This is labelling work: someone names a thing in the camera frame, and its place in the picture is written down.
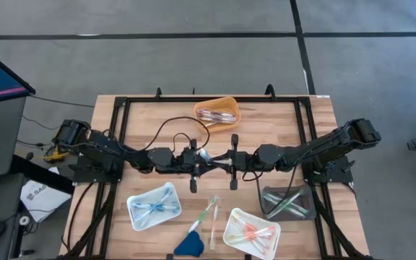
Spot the white plastic bin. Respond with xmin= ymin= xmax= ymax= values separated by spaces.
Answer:
xmin=222 ymin=207 xmax=282 ymax=260
xmin=126 ymin=181 xmax=183 ymax=232

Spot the white printed box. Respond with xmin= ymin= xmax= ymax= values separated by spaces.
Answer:
xmin=19 ymin=165 xmax=72 ymax=224

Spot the black diagonal bar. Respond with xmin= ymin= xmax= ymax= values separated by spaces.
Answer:
xmin=9 ymin=155 xmax=75 ymax=196

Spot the grey plastic bin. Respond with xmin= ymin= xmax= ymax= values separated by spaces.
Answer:
xmin=261 ymin=184 xmax=317 ymax=222

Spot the orange plastic bin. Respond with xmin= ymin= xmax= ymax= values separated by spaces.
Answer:
xmin=193 ymin=96 xmax=242 ymax=134

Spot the green toothbrush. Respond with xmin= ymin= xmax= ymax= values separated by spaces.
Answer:
xmin=266 ymin=190 xmax=303 ymax=220
xmin=188 ymin=196 xmax=219 ymax=234
xmin=264 ymin=196 xmax=306 ymax=218
xmin=264 ymin=194 xmax=309 ymax=215

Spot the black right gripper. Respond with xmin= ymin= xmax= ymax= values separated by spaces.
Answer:
xmin=213 ymin=134 xmax=258 ymax=191

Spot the orange toothbrush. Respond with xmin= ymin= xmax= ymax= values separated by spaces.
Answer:
xmin=236 ymin=216 xmax=271 ymax=256
xmin=233 ymin=215 xmax=263 ymax=241
xmin=229 ymin=225 xmax=277 ymax=243
xmin=209 ymin=202 xmax=220 ymax=251
xmin=228 ymin=233 xmax=263 ymax=243
xmin=242 ymin=225 xmax=277 ymax=239

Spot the yellow cable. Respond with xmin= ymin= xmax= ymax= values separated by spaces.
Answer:
xmin=43 ymin=147 xmax=68 ymax=163

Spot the black monitor cable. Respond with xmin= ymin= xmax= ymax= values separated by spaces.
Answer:
xmin=29 ymin=94 xmax=96 ymax=109

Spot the blue cloth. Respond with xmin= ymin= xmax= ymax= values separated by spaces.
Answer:
xmin=173 ymin=230 xmax=206 ymax=258

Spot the blue toothbrush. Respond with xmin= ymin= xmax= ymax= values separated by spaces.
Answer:
xmin=131 ymin=204 xmax=179 ymax=216
xmin=135 ymin=188 xmax=173 ymax=220
xmin=131 ymin=201 xmax=180 ymax=211
xmin=138 ymin=194 xmax=176 ymax=224
xmin=199 ymin=147 xmax=230 ymax=166
xmin=146 ymin=201 xmax=181 ymax=214

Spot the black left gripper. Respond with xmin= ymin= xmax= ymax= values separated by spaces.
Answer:
xmin=181 ymin=139 xmax=216 ymax=194

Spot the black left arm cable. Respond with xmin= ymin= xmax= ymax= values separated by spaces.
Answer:
xmin=142 ymin=116 xmax=212 ymax=152

